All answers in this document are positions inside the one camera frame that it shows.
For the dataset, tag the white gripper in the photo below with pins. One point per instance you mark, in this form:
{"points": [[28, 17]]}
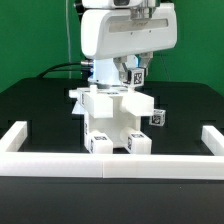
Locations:
{"points": [[118, 28]]}

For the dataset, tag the white chair back piece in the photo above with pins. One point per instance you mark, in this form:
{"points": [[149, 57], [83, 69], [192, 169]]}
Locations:
{"points": [[104, 103]]}

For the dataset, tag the white chair seat piece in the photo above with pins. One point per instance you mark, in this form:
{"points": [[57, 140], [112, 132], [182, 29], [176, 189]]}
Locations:
{"points": [[112, 127]]}

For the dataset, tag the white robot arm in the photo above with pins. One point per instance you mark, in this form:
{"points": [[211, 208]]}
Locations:
{"points": [[104, 70]]}

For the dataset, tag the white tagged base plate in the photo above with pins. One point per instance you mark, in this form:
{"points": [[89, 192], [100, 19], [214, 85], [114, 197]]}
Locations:
{"points": [[78, 109]]}

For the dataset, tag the white U-shaped fence frame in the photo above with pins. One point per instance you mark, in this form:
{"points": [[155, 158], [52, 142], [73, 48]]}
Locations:
{"points": [[13, 162]]}

